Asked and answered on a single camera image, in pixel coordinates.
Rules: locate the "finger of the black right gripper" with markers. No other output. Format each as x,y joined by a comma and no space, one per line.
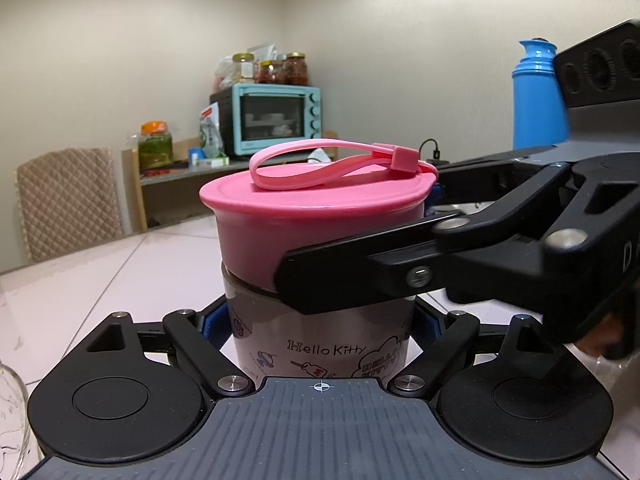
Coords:
371,268
485,179

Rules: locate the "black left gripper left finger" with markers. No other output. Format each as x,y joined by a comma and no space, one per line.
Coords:
196,340

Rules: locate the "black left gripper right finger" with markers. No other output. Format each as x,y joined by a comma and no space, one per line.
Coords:
447,342

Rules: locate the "Hello Kitty steel bottle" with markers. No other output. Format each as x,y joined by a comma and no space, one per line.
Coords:
272,339

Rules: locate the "pink bottle cap with strap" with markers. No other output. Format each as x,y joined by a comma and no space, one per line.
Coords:
307,192

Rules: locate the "right hand in black sleeve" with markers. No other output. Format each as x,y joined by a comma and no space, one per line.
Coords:
608,332

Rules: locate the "blue thermos jug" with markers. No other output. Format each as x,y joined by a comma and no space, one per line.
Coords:
539,114

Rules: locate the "wooden side shelf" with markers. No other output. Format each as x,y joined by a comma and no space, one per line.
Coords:
166,196

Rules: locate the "beige quilted chair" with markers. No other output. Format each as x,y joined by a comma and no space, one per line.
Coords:
67,201

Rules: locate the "green jar orange lid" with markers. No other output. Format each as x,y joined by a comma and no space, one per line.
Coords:
155,146

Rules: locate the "snack bag white green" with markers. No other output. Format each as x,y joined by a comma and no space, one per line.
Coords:
211,141

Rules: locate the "red preserve jar right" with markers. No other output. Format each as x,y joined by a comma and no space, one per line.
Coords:
296,69

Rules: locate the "red preserve jar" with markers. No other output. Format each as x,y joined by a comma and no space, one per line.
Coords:
296,69
271,72

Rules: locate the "teal toaster oven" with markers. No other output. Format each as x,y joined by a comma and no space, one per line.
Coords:
255,116

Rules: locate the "clear glass cup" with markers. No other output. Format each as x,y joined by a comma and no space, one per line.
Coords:
19,450

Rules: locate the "red preserve jar left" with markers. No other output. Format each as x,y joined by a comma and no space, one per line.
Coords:
271,72

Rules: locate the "glass jar gold lid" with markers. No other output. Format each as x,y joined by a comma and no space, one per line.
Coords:
243,68

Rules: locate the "black charger with cable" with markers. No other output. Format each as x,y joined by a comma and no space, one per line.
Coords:
429,151

